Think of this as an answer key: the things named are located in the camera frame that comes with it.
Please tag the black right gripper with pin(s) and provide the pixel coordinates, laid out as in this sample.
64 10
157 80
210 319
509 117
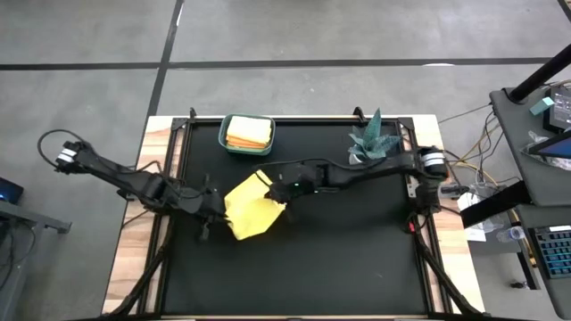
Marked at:
281 191

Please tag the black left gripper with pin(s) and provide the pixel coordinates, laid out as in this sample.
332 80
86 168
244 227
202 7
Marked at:
209 207

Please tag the yellow microfiber towel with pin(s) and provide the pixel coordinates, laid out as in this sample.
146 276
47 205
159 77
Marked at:
250 129
250 214

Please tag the dark orange microfiber towel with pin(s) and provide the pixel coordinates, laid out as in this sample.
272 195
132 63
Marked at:
243 143

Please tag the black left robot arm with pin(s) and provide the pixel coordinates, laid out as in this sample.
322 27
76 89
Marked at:
134 180

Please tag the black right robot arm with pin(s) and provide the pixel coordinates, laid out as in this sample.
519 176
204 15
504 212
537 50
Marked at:
366 169

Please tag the teal plastic bin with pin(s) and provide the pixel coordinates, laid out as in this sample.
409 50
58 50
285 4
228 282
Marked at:
221 134

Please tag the white plant pot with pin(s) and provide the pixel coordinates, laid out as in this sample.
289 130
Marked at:
353 158

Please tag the green snake plant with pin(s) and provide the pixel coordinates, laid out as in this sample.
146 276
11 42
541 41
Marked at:
374 138

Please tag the grey metal stand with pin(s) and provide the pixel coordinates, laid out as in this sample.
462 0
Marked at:
27 223

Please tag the white papers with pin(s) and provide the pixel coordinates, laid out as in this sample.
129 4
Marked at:
473 227

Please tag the black device with blue light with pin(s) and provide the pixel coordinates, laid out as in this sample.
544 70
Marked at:
10 191

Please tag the clear plastic bottle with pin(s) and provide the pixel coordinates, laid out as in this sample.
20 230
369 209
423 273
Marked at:
513 234

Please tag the grey side desk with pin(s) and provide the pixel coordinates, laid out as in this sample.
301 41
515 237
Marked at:
526 178

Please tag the small teal box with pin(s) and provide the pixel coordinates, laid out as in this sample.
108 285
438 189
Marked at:
541 106

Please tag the dark tablet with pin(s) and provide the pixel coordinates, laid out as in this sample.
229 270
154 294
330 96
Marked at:
555 146

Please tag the keyboard with blue keys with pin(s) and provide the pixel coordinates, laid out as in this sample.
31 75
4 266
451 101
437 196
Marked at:
555 252

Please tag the black pole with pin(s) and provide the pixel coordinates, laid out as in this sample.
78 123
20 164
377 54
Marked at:
535 78

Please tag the black box device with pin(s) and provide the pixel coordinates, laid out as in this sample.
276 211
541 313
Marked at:
560 109

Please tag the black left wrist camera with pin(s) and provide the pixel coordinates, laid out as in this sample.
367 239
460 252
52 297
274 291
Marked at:
192 200

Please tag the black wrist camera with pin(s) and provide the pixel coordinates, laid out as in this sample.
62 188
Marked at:
192 200
301 173

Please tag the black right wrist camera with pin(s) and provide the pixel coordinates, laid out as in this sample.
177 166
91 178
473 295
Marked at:
301 173

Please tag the black aluminium rig frame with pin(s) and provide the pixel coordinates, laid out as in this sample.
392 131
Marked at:
176 249

